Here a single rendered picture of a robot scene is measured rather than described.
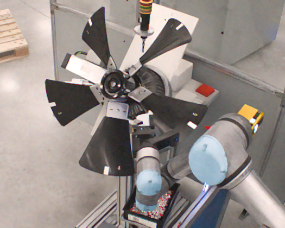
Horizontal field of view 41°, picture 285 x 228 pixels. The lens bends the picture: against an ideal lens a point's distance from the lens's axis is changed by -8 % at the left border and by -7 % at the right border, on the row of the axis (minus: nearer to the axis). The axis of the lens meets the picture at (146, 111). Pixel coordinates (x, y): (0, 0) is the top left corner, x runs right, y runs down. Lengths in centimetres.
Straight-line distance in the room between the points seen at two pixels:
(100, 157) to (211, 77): 92
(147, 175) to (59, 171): 173
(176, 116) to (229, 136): 52
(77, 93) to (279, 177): 133
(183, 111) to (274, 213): 64
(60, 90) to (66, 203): 115
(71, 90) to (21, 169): 136
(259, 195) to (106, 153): 76
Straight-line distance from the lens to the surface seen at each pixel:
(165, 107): 153
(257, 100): 220
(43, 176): 290
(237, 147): 102
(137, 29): 143
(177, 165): 132
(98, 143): 160
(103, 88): 160
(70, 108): 176
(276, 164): 240
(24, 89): 372
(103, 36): 168
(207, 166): 100
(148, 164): 127
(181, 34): 155
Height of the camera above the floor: 213
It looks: 39 degrees down
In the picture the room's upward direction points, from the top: 4 degrees clockwise
